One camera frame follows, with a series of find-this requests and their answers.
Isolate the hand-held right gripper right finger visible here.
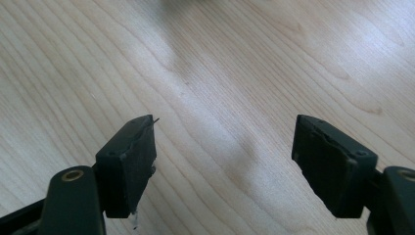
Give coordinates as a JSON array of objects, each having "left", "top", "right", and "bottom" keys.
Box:
[{"left": 291, "top": 114, "right": 379, "bottom": 219}]

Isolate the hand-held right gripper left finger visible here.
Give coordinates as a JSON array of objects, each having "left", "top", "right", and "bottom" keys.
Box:
[{"left": 94, "top": 114, "right": 161, "bottom": 219}]

